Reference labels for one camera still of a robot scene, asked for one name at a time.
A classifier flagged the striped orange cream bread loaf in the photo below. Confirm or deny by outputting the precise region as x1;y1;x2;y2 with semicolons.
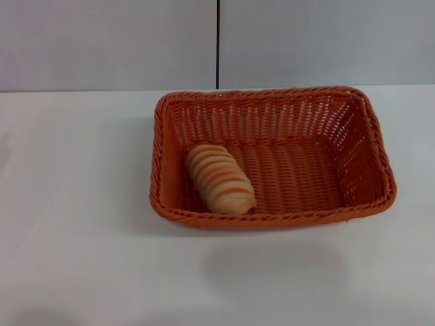
185;144;258;215

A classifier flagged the orange woven plastic basket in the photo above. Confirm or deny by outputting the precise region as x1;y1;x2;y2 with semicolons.
149;85;398;230

